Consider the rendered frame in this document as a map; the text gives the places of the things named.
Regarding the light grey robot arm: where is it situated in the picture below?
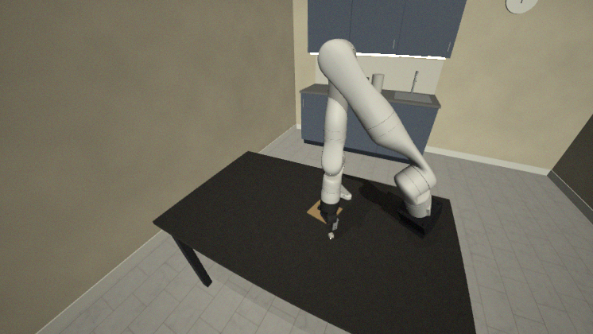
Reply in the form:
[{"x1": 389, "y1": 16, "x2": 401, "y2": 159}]
[{"x1": 318, "y1": 39, "x2": 436, "y2": 218}]

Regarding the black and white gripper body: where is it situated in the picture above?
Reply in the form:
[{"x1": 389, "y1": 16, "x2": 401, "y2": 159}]
[{"x1": 320, "y1": 185, "x2": 352, "y2": 225}]

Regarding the tan square mat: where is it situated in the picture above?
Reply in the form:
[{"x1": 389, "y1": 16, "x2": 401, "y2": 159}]
[{"x1": 307, "y1": 200, "x2": 343, "y2": 223}]

